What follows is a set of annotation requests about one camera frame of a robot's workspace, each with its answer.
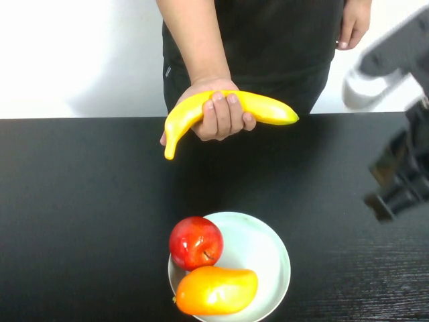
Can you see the person torso in black clothes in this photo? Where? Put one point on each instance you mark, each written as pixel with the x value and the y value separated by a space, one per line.
pixel 275 50

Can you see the white round plate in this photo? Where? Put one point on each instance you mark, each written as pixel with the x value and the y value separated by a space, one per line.
pixel 254 241

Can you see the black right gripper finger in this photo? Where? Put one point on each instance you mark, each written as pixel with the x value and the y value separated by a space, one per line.
pixel 378 206
pixel 387 164

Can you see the person right forearm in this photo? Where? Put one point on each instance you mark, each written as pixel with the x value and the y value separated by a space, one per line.
pixel 194 37

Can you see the person left hand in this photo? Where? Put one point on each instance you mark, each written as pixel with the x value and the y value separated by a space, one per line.
pixel 353 27

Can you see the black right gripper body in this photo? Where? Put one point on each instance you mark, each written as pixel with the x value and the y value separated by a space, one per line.
pixel 414 174

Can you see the person right hand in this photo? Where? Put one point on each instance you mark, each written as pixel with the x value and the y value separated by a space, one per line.
pixel 219 120

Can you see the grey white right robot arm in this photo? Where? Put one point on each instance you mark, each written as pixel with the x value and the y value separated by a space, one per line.
pixel 385 60

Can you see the red apple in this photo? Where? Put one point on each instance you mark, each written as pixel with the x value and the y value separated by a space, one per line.
pixel 194 241

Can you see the yellow banana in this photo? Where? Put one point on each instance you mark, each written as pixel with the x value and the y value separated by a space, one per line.
pixel 268 109

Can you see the orange yellow mango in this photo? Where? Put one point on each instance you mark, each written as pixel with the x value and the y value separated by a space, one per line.
pixel 218 290

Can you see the person left forearm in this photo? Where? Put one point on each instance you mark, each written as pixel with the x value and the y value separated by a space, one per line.
pixel 358 4

